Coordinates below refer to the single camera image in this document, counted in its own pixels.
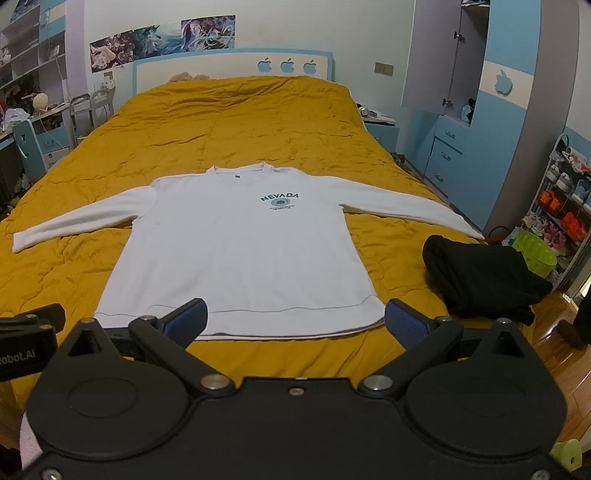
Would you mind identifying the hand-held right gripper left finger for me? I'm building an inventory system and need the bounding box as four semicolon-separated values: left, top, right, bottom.
60;298;236;398

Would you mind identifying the blue and white wardrobe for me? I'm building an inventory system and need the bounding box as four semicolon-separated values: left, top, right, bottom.
399;0;575;237

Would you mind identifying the green plastic basket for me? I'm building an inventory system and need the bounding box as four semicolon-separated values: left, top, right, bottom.
510;230;558;280

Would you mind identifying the white bookshelf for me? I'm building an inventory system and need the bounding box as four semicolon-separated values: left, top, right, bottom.
0;0;70;121

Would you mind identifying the green foam object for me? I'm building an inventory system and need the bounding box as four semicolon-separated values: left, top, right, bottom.
551;438;583;472

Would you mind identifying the yellow bed blanket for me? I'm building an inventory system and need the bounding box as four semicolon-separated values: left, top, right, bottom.
0;74;491;416

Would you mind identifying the white rolling cart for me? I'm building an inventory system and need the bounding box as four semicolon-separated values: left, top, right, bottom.
69;90;116;140

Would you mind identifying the white and blue headboard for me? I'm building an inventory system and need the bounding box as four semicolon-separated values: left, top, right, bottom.
133;47;334;95

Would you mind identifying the anime wall poster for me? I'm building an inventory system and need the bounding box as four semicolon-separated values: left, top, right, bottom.
90;25;183;73
181;15;236;52

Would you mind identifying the black folded cloth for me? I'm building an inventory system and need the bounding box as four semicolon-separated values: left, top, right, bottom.
422;234;553;326

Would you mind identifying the blue nightstand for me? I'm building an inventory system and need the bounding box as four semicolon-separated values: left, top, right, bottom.
359;115;400;154

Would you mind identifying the white long-sleeve sweatshirt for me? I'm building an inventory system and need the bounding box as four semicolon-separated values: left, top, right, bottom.
11;162;485;341

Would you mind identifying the blue chair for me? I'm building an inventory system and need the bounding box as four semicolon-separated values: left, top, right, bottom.
13;120;48;184

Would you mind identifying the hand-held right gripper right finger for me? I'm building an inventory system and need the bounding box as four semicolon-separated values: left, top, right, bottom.
359;299;536;398

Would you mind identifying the white plastic bag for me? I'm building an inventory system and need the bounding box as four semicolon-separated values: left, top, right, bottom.
4;108;31;131

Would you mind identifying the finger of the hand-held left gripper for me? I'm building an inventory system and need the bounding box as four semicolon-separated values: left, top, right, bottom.
0;303;66;330

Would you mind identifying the metal shoe rack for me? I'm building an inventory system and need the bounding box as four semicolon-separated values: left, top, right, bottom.
521;133;591;296

